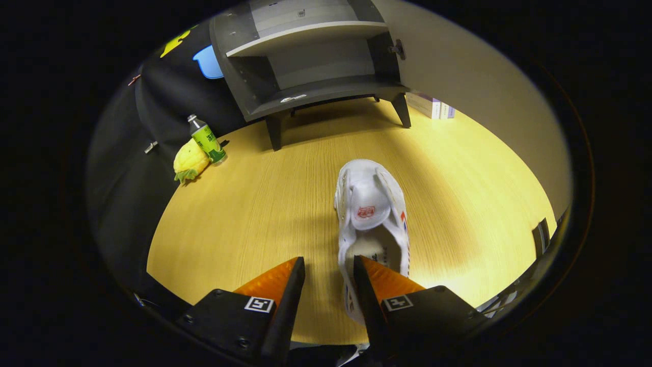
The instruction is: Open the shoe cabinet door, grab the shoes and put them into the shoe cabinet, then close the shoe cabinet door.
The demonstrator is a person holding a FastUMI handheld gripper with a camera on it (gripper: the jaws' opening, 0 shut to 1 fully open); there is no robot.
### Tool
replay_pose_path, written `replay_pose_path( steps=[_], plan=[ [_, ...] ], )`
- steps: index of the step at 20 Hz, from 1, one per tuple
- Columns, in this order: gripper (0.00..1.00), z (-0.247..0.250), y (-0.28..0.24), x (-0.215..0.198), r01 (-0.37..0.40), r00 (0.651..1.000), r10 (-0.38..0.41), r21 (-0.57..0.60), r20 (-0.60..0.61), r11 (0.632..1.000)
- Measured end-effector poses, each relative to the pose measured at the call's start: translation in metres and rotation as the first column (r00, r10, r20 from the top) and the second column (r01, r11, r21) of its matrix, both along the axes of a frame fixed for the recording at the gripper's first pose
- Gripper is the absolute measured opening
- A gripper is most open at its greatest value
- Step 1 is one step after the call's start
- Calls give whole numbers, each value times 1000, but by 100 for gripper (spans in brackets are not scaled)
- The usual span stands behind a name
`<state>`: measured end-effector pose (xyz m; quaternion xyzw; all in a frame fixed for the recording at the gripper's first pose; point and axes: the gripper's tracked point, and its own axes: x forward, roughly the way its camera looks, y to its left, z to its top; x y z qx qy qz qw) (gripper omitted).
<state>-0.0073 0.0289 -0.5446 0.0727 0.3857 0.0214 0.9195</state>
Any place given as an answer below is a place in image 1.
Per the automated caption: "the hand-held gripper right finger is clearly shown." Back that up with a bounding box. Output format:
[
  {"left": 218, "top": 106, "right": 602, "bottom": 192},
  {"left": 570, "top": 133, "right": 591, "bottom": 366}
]
[{"left": 353, "top": 255, "right": 490, "bottom": 360}]

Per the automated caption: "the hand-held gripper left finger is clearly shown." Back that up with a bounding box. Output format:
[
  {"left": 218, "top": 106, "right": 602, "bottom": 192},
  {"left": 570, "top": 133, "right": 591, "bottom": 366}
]
[{"left": 176, "top": 256, "right": 306, "bottom": 365}]

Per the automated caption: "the white shoe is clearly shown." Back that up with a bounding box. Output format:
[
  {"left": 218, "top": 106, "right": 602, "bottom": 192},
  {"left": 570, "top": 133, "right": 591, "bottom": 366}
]
[{"left": 334, "top": 159, "right": 411, "bottom": 327}]

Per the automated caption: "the dark grey shoe cabinet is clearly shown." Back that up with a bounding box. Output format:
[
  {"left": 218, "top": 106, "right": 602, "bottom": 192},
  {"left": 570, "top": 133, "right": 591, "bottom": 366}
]
[{"left": 209, "top": 0, "right": 412, "bottom": 151}]

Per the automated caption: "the yellow plush toy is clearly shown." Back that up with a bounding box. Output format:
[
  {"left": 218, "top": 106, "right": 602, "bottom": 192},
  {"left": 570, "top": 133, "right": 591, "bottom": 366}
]
[{"left": 173, "top": 139, "right": 211, "bottom": 185}]

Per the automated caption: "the green drink bottle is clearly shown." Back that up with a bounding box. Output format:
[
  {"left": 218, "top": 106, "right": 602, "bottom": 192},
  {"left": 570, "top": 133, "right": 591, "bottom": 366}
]
[{"left": 187, "top": 114, "right": 227, "bottom": 164}]

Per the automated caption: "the black backdrop cloth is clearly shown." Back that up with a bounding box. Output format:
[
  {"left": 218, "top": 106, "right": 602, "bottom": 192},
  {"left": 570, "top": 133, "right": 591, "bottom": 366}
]
[{"left": 87, "top": 20, "right": 250, "bottom": 317}]

